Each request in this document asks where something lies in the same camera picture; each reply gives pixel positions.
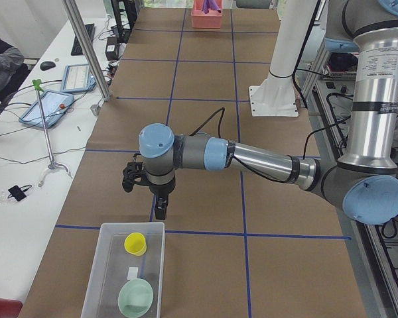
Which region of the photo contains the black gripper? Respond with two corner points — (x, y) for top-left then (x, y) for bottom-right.
(149, 180), (176, 219)

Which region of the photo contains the yellow plastic cup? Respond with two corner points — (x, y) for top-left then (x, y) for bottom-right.
(123, 232), (147, 256)

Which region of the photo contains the green plastic bowl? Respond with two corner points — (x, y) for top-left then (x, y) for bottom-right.
(117, 278), (154, 318)

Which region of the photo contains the purple cloth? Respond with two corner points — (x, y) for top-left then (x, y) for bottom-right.
(202, 0), (222, 14)

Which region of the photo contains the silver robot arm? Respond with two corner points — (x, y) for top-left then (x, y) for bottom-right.
(135, 1), (398, 225)

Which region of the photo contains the clear plastic storage box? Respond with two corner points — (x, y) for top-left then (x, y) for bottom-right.
(81, 222), (165, 317)

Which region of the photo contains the small black pouch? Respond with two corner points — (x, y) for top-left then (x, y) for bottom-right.
(7, 184), (33, 202)

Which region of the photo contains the near blue teach pendant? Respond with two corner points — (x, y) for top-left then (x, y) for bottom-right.
(19, 90), (75, 129)

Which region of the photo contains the blue teach pendant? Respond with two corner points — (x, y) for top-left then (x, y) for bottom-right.
(60, 64), (96, 93)
(19, 90), (75, 129)

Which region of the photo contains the far blue teach pendant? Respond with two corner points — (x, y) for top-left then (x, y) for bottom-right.
(60, 64), (96, 93)

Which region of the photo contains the black keyboard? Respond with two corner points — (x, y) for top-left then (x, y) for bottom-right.
(70, 23), (96, 56)

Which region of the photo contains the black computer mouse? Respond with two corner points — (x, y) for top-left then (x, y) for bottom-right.
(40, 61), (56, 71)

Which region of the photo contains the pink plastic tray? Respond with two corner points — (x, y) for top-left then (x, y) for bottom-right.
(190, 0), (223, 29)

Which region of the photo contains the seated person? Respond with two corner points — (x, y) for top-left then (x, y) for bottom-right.
(0, 39), (30, 113)

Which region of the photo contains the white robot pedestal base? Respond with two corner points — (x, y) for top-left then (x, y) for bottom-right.
(249, 1), (324, 117)

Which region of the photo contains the green handled reacher grabber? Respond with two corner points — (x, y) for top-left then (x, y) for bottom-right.
(33, 79), (72, 187)

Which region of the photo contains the aluminium frame post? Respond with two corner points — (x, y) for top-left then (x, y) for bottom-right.
(62, 0), (111, 101)

